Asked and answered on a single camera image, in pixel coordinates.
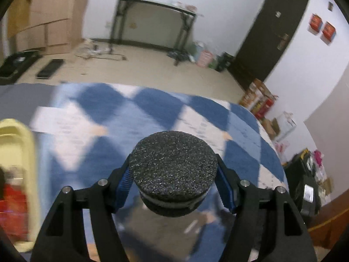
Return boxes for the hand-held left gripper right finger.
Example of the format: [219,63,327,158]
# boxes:
[215,154,318,262]

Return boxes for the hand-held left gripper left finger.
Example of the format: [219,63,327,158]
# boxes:
[30,155,134,262]

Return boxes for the black sponge cylinder white band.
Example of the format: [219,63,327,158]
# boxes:
[129,131,219,218]

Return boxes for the yellow plastic basin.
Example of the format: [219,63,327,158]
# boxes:
[0,119,42,252]

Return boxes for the red box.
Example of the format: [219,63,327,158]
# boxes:
[0,181,30,241]

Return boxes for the blue plaid fleece blanket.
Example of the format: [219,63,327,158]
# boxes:
[29,83,289,262]

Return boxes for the white plastic bag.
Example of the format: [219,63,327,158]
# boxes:
[273,111,297,143]

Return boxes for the red fire extinguisher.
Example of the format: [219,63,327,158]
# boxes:
[253,95,279,119]

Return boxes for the printed carton boxes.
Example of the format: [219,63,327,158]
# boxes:
[239,78,275,115]

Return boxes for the black bag by door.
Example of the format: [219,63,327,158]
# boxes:
[217,52,235,73]

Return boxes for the grey bedsheet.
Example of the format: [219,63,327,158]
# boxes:
[0,83,62,122]

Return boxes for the black flat keyboard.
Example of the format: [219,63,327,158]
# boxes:
[36,59,66,79]

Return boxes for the plastic bags under table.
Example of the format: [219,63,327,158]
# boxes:
[191,41,219,69]

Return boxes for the black open suitcase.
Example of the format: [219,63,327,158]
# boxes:
[0,50,43,85]

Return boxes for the dark brown door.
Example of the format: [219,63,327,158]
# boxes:
[228,0,311,90]

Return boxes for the black folding table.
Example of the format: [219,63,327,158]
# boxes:
[107,0,204,66]

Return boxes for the wooden wardrobe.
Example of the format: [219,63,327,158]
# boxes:
[6,0,96,55]

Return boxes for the brass door handle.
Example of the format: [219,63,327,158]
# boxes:
[276,33,290,51]

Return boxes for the red wall decoration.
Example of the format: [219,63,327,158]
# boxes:
[322,21,337,43]
[308,14,324,33]

